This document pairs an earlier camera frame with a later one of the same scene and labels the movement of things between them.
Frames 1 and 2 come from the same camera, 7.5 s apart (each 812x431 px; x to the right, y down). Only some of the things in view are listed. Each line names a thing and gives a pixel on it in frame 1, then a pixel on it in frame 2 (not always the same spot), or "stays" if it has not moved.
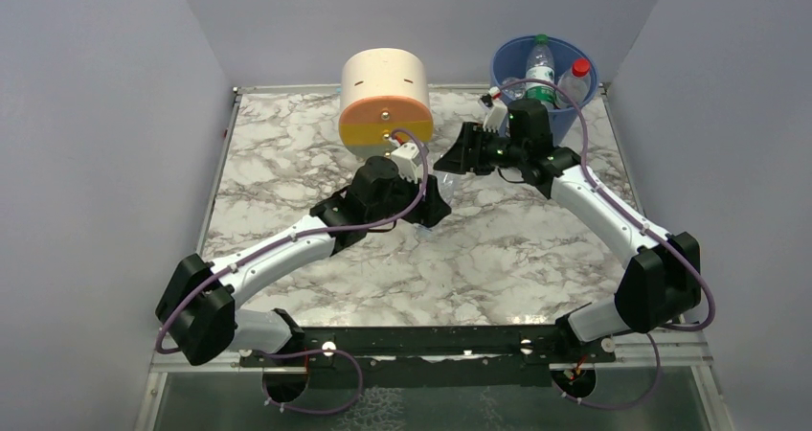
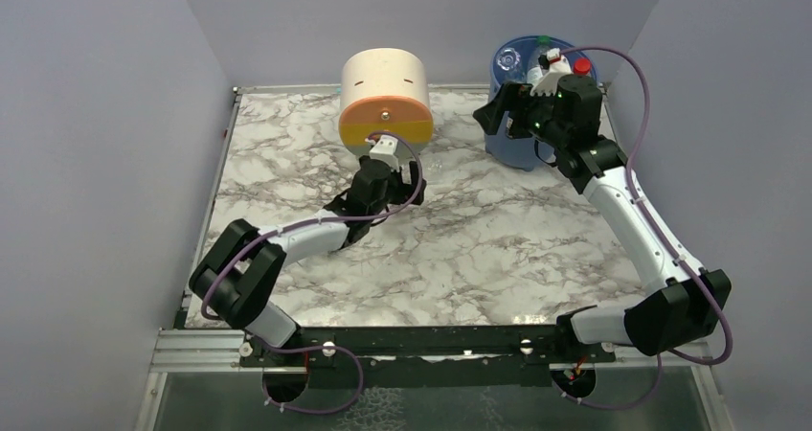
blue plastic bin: [509, 61] stays
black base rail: [430, 357] stays
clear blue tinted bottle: [446, 183] -> [508, 61]
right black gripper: [481, 147] -> [511, 105]
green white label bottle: [540, 65] stays
